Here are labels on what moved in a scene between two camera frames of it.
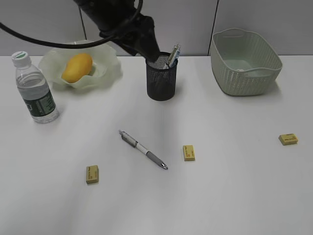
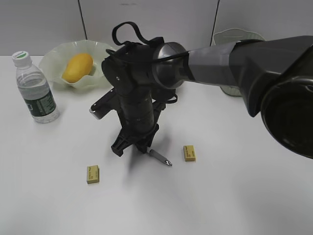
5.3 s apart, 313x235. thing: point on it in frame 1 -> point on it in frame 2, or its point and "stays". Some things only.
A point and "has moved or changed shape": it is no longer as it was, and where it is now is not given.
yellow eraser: x=92 y=174 stays
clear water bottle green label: x=34 y=86 stays
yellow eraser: x=189 y=152 stays
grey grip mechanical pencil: x=135 y=143 has moved or changed shape
